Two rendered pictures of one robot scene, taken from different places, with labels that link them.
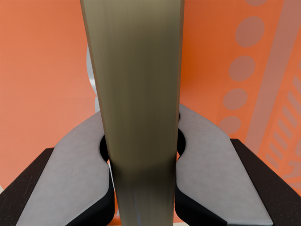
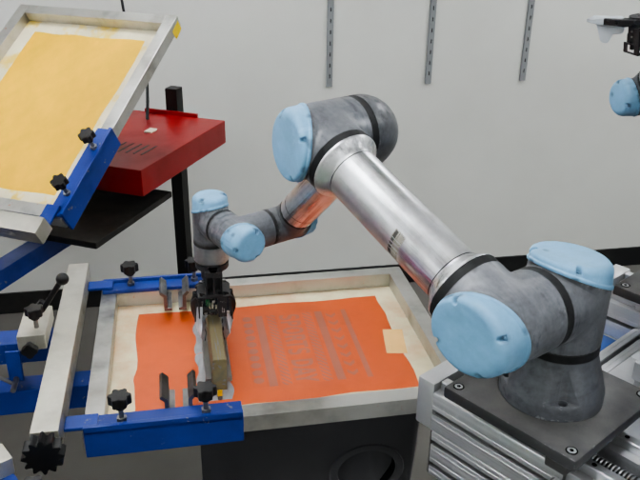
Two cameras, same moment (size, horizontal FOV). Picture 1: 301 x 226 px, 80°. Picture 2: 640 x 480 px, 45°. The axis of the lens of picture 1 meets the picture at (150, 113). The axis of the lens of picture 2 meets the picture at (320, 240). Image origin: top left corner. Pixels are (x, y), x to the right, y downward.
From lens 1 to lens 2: 180 cm
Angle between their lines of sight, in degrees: 93
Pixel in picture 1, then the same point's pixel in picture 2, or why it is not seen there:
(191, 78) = (233, 348)
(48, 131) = (171, 366)
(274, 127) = (275, 357)
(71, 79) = (187, 351)
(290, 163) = (293, 369)
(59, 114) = (179, 360)
